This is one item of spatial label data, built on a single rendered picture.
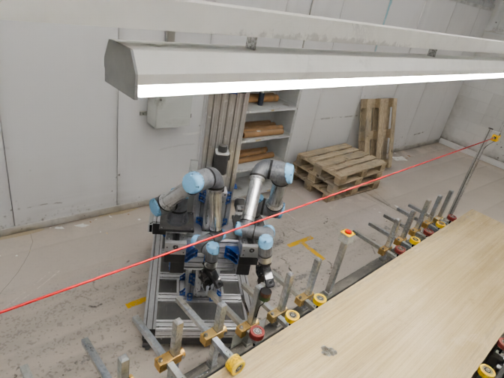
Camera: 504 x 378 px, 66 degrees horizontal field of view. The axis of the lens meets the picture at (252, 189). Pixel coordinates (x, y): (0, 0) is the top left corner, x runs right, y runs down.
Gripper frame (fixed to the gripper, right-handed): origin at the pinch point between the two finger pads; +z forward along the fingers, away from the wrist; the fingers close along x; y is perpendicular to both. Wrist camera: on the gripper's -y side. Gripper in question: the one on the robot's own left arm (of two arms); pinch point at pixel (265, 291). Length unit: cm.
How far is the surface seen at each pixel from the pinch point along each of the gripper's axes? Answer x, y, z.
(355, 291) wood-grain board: -63, 6, 22
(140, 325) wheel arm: 67, -9, -4
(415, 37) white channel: -32, -42, -138
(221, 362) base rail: 29.4, -16.8, 28.1
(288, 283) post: -14.3, 1.3, -0.6
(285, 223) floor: -102, 216, 116
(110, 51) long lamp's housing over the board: 58, -76, -144
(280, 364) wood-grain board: 4.3, -37.3, 12.1
